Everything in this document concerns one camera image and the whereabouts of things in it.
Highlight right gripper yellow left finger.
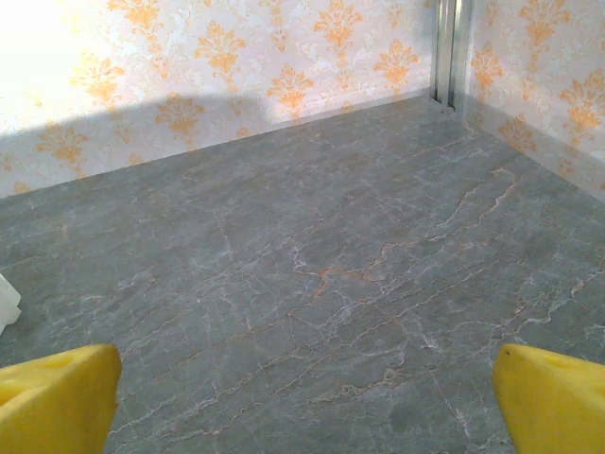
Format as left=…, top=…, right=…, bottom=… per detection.
left=0, top=343, right=123, bottom=454

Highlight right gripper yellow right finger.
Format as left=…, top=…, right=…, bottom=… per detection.
left=493, top=342, right=605, bottom=454

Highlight white plastic bin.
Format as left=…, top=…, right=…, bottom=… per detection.
left=0, top=272, right=23, bottom=335

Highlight aluminium frame post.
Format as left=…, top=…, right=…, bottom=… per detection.
left=432, top=0, right=476, bottom=113

